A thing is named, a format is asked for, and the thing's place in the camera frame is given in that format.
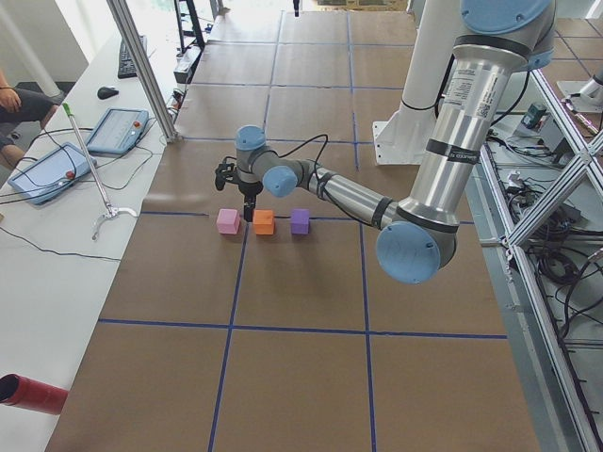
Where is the green power supply box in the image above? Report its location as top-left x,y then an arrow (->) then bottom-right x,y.
521,102 -> 547,130

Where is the person in yellow shirt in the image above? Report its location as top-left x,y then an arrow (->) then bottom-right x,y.
1,72 -> 58,170

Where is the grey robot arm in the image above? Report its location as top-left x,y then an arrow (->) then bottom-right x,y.
233,1 -> 556,283

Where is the black keyboard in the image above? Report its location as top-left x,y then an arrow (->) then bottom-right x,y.
117,40 -> 138,79

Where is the purple foam cube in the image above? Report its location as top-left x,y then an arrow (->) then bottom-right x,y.
289,208 -> 310,235

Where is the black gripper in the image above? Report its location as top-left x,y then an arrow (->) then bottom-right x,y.
238,182 -> 262,221

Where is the silver reacher grabber tool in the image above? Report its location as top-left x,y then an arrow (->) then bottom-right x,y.
61,102 -> 139,241

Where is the grey teach pendant far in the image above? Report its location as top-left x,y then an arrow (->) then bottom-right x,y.
86,107 -> 150,155

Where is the aluminium side frame rail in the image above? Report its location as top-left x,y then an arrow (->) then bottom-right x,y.
465,65 -> 603,452

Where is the black cable bundle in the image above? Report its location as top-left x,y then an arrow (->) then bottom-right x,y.
503,173 -> 603,340

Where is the pink foam cube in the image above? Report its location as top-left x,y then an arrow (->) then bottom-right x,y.
216,208 -> 240,235

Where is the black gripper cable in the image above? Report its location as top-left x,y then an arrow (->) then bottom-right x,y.
277,134 -> 330,166

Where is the grey teach pendant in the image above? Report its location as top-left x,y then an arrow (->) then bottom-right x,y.
86,107 -> 150,155
8,142 -> 90,205

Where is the red cylinder tube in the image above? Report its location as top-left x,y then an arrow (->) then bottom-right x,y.
1,374 -> 69,415

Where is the grey teach pendant near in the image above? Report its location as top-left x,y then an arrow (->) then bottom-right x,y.
8,142 -> 90,205

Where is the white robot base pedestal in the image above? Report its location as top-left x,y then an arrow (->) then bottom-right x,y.
373,1 -> 458,165

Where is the orange foam cube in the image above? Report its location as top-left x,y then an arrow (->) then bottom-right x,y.
253,209 -> 275,235

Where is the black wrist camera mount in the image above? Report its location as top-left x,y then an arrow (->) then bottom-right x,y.
215,156 -> 239,191

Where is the grey aluminium frame post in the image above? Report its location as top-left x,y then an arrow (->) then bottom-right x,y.
106,0 -> 178,143

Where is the black computer mouse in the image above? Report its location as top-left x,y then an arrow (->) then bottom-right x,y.
97,86 -> 120,100

